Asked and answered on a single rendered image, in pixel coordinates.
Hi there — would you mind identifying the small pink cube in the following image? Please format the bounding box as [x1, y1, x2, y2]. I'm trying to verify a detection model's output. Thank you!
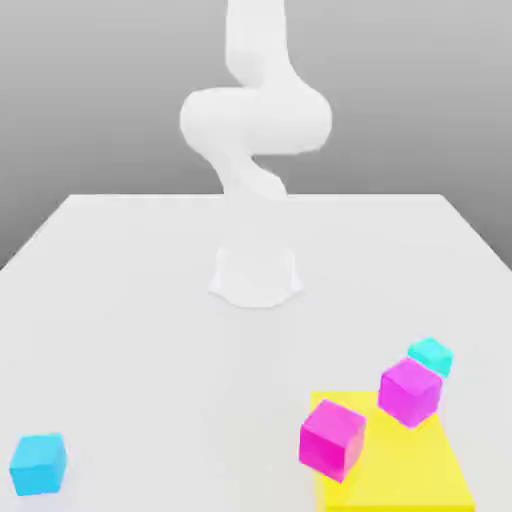
[297, 398, 368, 484]

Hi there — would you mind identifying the small turquoise cube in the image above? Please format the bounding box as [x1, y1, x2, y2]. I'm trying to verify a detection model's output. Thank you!
[406, 336, 455, 380]

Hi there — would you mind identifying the small violet cube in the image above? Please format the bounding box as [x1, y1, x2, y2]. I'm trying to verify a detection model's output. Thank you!
[377, 357, 444, 430]

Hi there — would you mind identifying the small blue cube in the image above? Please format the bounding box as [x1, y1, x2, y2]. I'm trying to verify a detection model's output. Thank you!
[8, 432, 69, 498]

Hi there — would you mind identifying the large yellow box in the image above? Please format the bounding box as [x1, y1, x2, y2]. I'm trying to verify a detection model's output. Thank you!
[310, 390, 477, 512]

